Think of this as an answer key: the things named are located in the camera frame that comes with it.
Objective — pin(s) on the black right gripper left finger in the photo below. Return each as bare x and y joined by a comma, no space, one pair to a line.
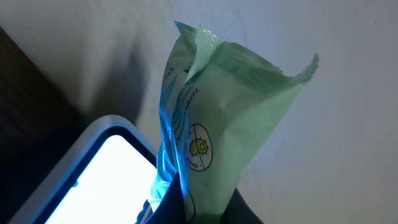
171,209

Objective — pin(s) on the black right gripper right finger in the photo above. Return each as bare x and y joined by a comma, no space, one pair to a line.
238,212

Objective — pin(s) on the white teal wipes packet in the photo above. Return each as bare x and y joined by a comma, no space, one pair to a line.
219,103

